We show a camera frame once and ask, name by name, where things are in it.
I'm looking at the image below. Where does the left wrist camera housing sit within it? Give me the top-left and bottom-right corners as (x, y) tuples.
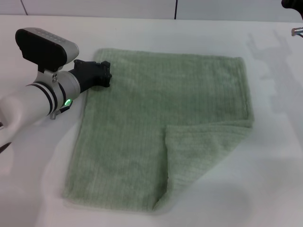
(15, 27), (80, 73)

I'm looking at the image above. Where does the green ribbed terry towel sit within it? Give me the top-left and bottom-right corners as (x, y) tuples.
(61, 48), (256, 211)

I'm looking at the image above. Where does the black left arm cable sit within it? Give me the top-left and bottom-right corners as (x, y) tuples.
(50, 105), (71, 121)

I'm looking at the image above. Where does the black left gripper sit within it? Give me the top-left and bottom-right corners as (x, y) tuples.
(68, 60), (113, 93)

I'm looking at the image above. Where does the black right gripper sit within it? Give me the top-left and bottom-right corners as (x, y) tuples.
(281, 0), (303, 10)

